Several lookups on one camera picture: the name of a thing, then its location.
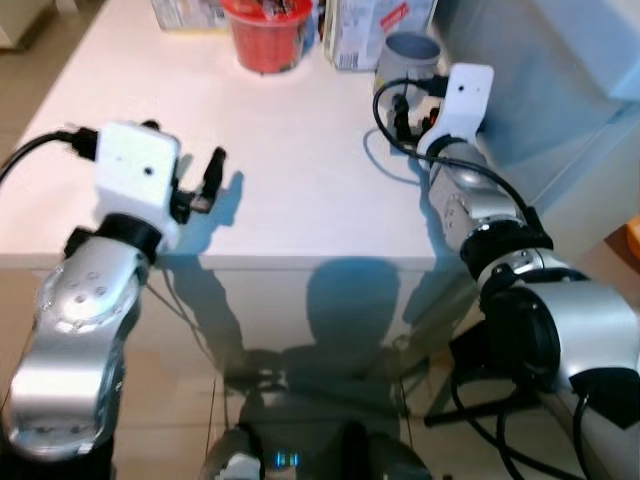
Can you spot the grey cup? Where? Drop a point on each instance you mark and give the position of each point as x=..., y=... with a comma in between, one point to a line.
x=405, y=62

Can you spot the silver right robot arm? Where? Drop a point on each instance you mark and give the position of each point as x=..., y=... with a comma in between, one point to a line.
x=590, y=330

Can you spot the white printed carton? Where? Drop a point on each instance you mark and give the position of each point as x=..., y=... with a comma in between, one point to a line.
x=358, y=38

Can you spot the blue packet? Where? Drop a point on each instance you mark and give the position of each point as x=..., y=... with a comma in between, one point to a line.
x=311, y=30

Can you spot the white cabinet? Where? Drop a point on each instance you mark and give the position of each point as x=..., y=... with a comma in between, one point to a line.
x=560, y=90

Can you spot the red plastic bucket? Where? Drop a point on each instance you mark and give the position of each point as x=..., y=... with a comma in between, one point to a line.
x=267, y=40

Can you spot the robot left leg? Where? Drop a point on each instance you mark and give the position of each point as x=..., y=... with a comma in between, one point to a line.
x=232, y=462

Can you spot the robot leg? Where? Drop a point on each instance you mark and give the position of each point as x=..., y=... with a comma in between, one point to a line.
x=232, y=462
x=385, y=458

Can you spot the robot right leg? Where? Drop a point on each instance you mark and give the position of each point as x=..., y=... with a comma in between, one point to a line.
x=385, y=458

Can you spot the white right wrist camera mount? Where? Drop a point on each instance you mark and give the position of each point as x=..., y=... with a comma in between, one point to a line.
x=465, y=100

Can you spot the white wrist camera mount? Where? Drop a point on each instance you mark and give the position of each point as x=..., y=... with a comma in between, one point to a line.
x=465, y=100
x=135, y=170

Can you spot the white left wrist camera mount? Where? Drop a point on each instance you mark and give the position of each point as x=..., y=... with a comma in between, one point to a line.
x=135, y=170

